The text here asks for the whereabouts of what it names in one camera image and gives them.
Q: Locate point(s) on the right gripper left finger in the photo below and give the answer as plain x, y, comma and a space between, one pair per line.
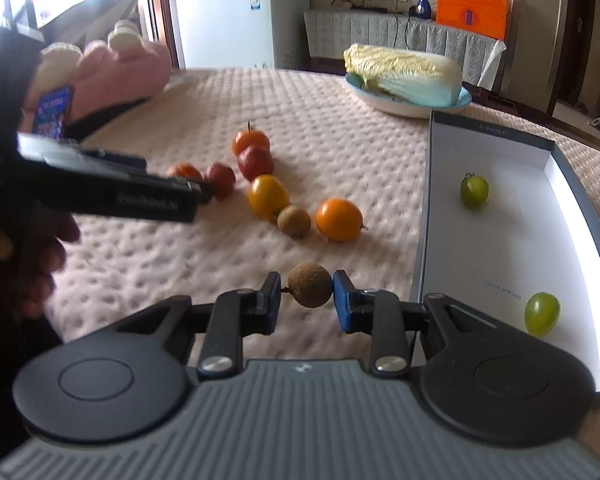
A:
235, 315

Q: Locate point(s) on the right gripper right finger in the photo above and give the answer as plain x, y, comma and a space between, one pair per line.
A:
378, 314

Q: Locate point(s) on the brown longan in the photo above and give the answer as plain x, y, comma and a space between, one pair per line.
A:
310, 284

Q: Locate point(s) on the orange kumquat fruit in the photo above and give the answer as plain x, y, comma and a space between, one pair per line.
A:
339, 220

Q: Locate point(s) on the brown kiwi like fruit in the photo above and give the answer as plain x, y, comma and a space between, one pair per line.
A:
294, 222

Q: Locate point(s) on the yellow orange fruit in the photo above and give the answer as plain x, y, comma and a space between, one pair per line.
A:
267, 197

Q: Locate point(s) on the small red fruit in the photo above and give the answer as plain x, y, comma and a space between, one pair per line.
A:
222, 180

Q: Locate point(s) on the green fruit with stem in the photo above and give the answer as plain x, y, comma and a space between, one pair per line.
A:
474, 192

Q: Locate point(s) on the red tomato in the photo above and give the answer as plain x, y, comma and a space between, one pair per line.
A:
185, 170

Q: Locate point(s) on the dark red fruit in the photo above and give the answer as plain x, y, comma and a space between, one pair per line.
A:
255, 161

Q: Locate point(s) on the orange tomato with stem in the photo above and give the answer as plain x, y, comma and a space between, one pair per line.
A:
250, 136

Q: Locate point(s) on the person's left hand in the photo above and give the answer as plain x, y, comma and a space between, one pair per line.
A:
34, 281

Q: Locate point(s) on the colourful card packet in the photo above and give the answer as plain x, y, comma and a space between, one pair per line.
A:
51, 113

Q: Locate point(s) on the pink plush toy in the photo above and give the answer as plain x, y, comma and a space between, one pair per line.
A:
102, 78

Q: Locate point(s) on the pink quilted table cover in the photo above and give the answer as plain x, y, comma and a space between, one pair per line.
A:
397, 203

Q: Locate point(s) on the grey white cardboard box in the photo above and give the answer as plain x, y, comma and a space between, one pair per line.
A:
538, 233

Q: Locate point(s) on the light blue plate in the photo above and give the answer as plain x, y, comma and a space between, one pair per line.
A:
394, 106

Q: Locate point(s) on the napa cabbage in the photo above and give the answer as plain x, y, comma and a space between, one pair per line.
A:
422, 78

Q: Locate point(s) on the tv stand with cloth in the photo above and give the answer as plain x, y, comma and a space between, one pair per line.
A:
331, 32

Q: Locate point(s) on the white chest freezer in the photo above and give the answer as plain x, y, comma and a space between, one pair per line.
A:
243, 33

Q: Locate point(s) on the blue glass bottle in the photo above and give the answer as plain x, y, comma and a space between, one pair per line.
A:
423, 9

